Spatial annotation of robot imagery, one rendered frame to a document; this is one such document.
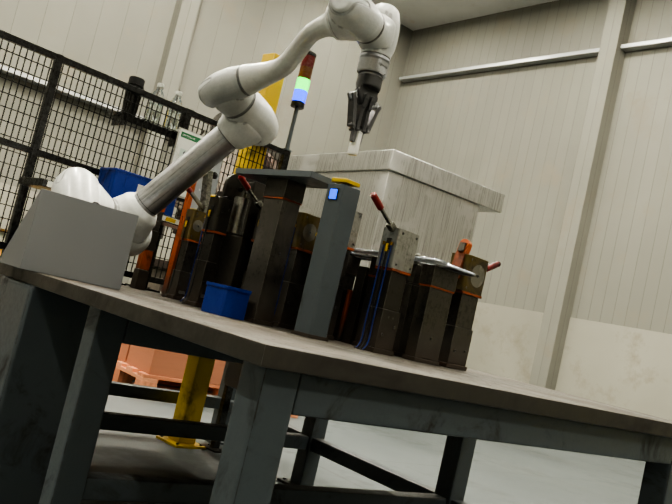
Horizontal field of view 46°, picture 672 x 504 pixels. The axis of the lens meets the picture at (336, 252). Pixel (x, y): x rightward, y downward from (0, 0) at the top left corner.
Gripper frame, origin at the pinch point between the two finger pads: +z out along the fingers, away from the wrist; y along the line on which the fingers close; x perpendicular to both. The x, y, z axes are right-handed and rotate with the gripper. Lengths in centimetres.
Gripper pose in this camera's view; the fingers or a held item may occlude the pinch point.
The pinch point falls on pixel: (354, 143)
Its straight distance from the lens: 229.7
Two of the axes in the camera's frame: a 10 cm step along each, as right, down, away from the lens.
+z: -2.3, 9.7, -0.9
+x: -6.9, -1.0, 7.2
